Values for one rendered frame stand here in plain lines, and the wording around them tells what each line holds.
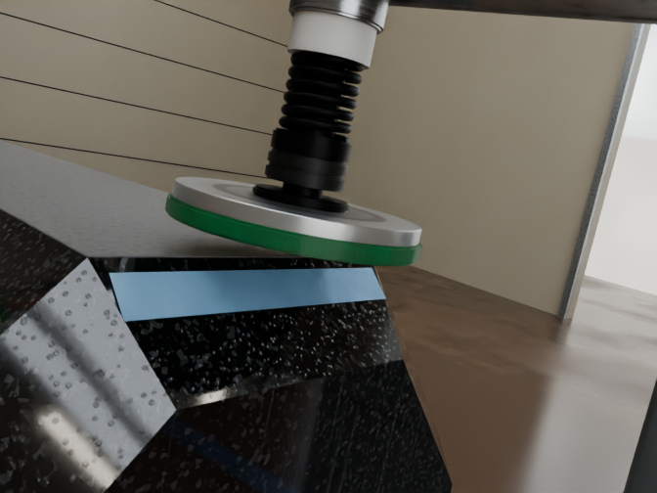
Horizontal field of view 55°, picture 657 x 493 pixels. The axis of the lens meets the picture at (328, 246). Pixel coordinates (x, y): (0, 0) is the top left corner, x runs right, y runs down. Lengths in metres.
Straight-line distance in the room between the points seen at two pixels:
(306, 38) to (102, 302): 0.25
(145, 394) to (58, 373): 0.06
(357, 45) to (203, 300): 0.23
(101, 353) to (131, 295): 0.05
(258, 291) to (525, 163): 5.35
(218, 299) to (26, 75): 5.67
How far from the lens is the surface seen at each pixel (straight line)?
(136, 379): 0.46
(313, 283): 0.61
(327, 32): 0.52
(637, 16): 0.55
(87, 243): 0.52
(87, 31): 6.33
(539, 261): 5.71
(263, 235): 0.45
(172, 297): 0.49
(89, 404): 0.45
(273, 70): 7.43
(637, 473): 1.24
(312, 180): 0.51
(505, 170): 5.93
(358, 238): 0.46
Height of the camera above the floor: 0.95
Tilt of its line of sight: 8 degrees down
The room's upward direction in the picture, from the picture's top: 12 degrees clockwise
